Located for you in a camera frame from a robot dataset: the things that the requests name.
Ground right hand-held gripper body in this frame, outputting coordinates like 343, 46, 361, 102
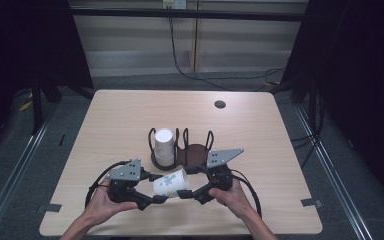
205, 148, 245, 193

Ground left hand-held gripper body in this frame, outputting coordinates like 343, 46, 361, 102
105, 158, 149, 203

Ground wooden base wire cup holder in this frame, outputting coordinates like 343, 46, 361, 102
147, 126, 215, 172

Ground floral paper cup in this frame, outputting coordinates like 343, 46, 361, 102
152, 168, 192, 199

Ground stack of paper cups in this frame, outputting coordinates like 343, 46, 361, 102
154, 128, 176, 168

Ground person's right hand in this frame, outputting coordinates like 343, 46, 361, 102
207, 179, 257, 220

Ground person's left hand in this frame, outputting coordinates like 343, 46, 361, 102
81, 179, 140, 228

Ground grey tape strip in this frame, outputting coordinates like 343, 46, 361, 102
36, 202, 63, 214
300, 197, 324, 209

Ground black horizontal metal bar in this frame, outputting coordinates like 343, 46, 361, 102
69, 7, 310, 23

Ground black curtain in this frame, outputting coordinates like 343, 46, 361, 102
0, 0, 95, 101
279, 0, 384, 161

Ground right hand-held gripper black cable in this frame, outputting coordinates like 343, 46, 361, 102
230, 168, 263, 218

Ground black floor cables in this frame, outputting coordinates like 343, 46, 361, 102
290, 132, 322, 169

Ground black hanging wall cable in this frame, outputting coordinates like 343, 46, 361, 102
167, 8, 286, 92

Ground metal floor rail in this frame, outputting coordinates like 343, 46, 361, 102
294, 104, 378, 240
0, 109, 58, 240

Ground white wall socket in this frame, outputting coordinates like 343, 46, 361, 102
162, 0, 188, 10

